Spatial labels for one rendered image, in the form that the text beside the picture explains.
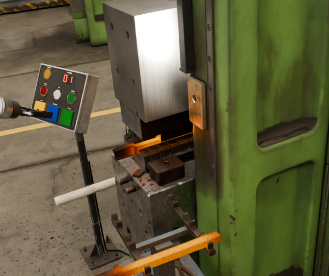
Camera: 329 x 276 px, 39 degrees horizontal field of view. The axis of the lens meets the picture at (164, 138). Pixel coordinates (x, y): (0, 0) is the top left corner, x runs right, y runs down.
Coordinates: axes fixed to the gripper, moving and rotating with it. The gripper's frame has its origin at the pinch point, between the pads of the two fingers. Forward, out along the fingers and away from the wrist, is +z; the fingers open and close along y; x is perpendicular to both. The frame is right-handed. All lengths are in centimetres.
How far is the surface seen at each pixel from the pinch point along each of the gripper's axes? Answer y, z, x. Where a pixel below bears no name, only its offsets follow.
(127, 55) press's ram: 49, -11, 31
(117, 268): 84, -36, -32
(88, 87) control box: 7.0, 15.2, 16.3
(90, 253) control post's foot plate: -15, 71, -82
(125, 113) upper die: 40.6, 5.6, 9.9
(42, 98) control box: -19.9, 13.2, 5.6
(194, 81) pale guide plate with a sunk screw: 78, -9, 27
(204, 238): 98, -14, -20
